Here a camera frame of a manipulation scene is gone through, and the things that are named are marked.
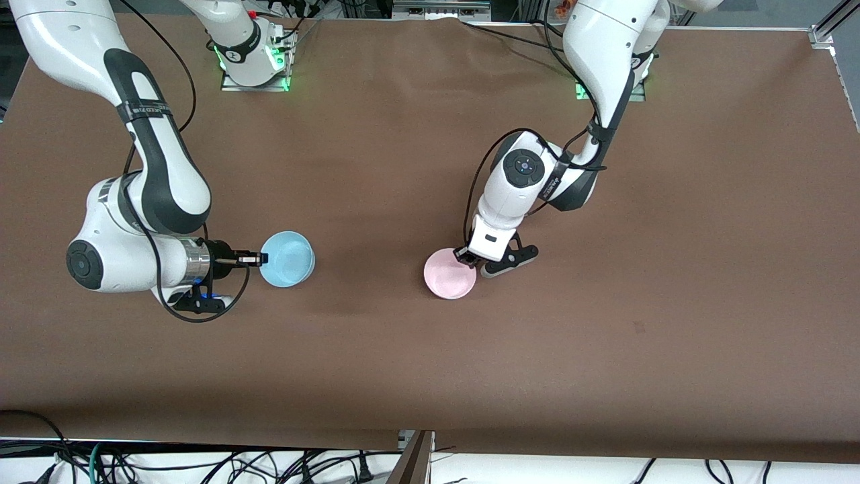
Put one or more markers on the aluminium frame bar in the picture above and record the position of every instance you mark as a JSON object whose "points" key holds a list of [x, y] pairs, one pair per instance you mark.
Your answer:
{"points": [[440, 10]]}

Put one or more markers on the brown metal post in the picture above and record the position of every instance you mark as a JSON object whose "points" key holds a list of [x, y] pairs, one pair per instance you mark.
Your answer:
{"points": [[413, 464]]}

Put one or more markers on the brown table cover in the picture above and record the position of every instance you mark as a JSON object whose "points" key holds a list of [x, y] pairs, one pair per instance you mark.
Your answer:
{"points": [[403, 168]]}

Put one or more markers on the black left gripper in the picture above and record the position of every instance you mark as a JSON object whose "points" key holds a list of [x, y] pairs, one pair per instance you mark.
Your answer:
{"points": [[463, 255]]}

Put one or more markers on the aluminium corner profile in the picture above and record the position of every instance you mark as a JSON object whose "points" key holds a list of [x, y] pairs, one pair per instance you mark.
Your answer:
{"points": [[823, 33]]}

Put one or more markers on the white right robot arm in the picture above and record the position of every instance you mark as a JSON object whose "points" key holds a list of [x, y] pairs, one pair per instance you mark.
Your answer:
{"points": [[67, 40]]}

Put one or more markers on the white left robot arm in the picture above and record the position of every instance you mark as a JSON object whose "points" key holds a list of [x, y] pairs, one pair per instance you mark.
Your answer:
{"points": [[605, 40]]}

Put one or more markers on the black power plug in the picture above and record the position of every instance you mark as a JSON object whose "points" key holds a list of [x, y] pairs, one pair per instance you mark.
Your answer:
{"points": [[363, 470]]}

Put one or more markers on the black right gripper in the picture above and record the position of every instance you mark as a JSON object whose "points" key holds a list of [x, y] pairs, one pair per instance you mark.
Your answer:
{"points": [[220, 259]]}

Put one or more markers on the light blue bowl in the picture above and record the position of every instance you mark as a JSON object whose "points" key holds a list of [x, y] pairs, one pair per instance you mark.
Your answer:
{"points": [[289, 261]]}

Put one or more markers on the pink bowl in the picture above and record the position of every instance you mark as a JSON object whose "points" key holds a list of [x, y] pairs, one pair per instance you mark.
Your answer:
{"points": [[447, 275]]}

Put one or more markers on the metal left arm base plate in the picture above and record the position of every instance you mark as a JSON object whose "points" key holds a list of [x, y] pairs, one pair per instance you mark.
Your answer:
{"points": [[638, 91]]}

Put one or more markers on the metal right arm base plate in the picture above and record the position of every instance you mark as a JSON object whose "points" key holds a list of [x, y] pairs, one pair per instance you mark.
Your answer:
{"points": [[255, 87]]}

